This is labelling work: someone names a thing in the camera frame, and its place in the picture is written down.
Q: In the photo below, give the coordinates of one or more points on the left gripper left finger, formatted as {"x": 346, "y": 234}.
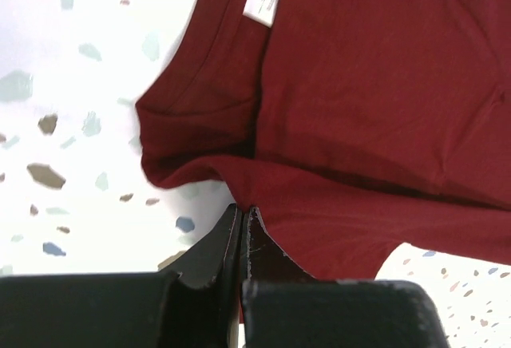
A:
{"x": 193, "y": 302}

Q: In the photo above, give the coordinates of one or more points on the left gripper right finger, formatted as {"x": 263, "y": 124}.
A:
{"x": 284, "y": 306}

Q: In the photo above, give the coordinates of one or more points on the dark red t-shirt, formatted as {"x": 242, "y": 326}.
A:
{"x": 352, "y": 125}

